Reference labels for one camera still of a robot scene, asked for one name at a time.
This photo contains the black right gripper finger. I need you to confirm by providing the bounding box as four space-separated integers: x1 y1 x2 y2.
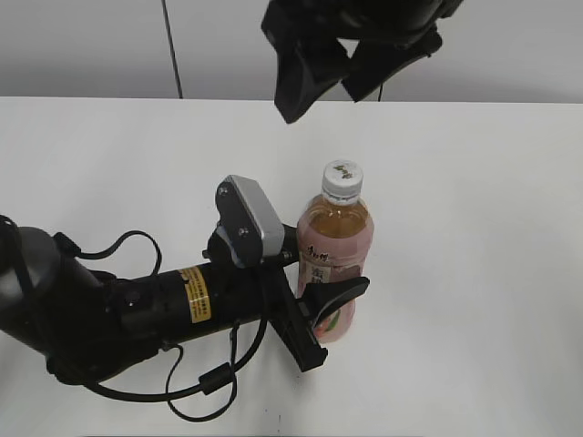
342 31 443 102
274 38 350 124

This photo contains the peach oolong tea bottle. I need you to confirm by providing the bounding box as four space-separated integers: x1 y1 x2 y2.
295 193 375 344

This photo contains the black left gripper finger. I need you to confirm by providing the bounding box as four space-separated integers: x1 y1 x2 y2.
303 277 370 327
281 225 299 264

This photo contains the white bottle cap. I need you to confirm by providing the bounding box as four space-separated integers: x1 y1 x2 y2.
322 159 363 206

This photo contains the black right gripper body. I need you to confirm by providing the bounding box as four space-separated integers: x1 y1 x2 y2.
261 0 461 49

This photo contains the black camera cable left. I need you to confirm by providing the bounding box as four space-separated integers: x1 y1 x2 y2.
67 230 270 422

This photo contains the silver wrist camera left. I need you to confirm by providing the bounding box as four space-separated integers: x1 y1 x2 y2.
215 175 285 269

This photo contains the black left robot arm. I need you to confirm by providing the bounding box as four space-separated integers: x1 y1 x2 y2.
1 218 369 389

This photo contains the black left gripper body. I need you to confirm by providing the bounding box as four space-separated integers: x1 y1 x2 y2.
205 226 328 372

